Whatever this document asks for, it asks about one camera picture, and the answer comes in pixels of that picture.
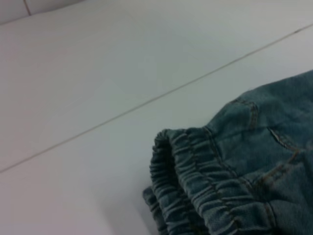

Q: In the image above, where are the blue denim cartoon-print shorts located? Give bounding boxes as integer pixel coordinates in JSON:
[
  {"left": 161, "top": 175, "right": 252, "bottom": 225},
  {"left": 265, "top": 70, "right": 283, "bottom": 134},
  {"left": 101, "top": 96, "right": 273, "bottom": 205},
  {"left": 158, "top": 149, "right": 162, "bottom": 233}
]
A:
[{"left": 142, "top": 70, "right": 313, "bottom": 235}]

